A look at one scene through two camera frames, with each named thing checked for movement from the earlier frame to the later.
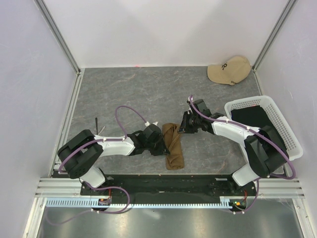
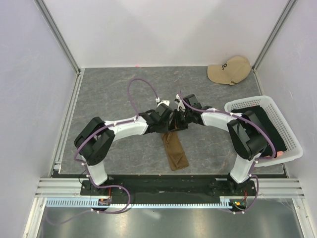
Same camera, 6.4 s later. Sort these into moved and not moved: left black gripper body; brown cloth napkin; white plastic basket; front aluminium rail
Moved: left black gripper body
Not moved: white plastic basket; front aluminium rail; brown cloth napkin
